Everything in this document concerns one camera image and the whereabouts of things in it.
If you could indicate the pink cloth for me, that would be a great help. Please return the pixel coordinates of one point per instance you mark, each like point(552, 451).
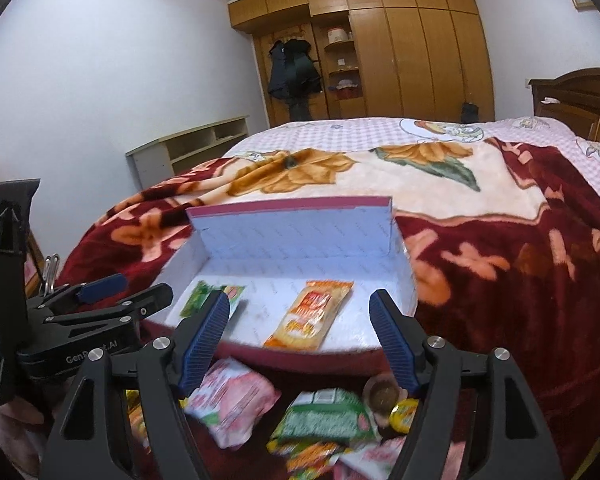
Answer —
point(10, 440)

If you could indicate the green packet white label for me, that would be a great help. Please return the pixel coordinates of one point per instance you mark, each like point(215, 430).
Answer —
point(325, 417)

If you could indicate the small orange snack packet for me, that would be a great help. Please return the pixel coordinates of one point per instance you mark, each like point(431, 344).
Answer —
point(310, 460)

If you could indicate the green packet yellow header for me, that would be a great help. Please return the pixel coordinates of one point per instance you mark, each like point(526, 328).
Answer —
point(200, 295)

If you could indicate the wooden wardrobe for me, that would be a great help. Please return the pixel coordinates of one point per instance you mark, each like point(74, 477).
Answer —
point(430, 60)

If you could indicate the maroon floral blanket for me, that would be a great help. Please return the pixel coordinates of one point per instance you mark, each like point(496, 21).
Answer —
point(480, 240)

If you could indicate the wooden headboard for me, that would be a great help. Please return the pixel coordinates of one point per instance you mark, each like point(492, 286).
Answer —
point(575, 95)

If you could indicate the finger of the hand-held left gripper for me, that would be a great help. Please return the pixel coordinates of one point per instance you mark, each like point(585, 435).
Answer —
point(145, 300)
point(102, 286)

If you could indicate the yellow snack packet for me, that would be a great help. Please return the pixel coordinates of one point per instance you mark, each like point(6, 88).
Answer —
point(137, 425)

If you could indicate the dark bag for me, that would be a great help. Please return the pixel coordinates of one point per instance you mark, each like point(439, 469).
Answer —
point(470, 112)

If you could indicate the dark green hanging jacket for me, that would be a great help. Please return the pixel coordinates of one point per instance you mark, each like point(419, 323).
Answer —
point(302, 75)

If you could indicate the brown round snack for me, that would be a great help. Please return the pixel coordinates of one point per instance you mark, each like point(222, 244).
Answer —
point(380, 395)

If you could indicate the black hanging jacket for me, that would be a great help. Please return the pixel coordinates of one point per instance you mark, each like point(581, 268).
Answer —
point(277, 72)

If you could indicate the yellow jelly cup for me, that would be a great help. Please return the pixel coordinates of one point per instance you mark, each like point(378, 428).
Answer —
point(404, 414)

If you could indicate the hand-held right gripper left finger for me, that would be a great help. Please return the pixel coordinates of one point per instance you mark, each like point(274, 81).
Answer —
point(207, 337)

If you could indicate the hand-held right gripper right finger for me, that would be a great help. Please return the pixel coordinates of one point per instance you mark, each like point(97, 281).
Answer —
point(390, 340)

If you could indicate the beige low shelf unit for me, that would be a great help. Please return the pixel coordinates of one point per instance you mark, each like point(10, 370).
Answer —
point(150, 160)

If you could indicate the round white box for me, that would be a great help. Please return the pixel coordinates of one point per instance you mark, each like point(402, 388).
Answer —
point(338, 35)

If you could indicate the white pink snack packet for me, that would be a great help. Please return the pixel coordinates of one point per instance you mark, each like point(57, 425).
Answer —
point(370, 460)

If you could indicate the white cardboard box maroon rim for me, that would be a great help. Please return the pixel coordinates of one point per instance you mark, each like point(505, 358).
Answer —
point(290, 240)

